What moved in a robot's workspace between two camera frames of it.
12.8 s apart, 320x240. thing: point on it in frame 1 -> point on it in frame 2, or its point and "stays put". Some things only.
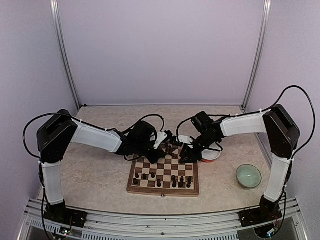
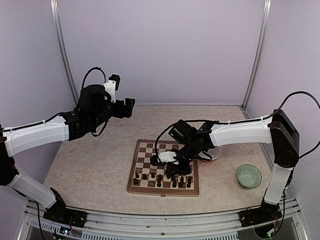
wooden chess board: [169, 177] stays put
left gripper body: [152, 158] -> [120, 113]
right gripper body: [192, 153] -> [186, 170]
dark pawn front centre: [159, 184] stays put
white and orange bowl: [209, 155] stays put
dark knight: [181, 184] stays put
